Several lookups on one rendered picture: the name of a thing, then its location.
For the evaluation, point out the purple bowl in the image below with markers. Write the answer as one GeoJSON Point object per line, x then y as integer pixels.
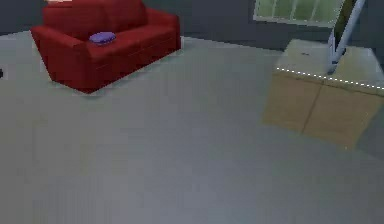
{"type": "Point", "coordinates": [102, 37]}

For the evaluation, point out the red sofa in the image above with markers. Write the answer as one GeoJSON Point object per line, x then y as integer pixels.
{"type": "Point", "coordinates": [133, 43]}

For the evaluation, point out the tan wooden cabinet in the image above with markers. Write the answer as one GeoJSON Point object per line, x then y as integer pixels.
{"type": "Point", "coordinates": [320, 103]}

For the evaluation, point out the small black object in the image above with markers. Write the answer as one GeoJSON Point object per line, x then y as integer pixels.
{"type": "Point", "coordinates": [1, 73]}

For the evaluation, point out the white framed window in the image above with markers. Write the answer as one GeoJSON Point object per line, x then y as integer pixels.
{"type": "Point", "coordinates": [296, 10]}

